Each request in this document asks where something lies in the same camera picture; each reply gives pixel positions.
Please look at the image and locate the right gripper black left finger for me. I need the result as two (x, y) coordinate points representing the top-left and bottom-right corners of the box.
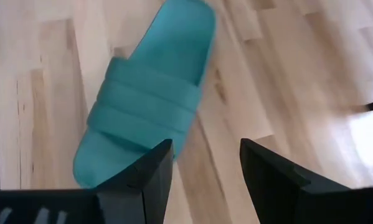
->
(95, 138), (175, 224)

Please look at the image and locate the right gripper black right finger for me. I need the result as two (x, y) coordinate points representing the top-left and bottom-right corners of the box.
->
(239, 138), (373, 224)

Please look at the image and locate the green slide sandal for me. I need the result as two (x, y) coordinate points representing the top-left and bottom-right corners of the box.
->
(72, 0), (219, 190)

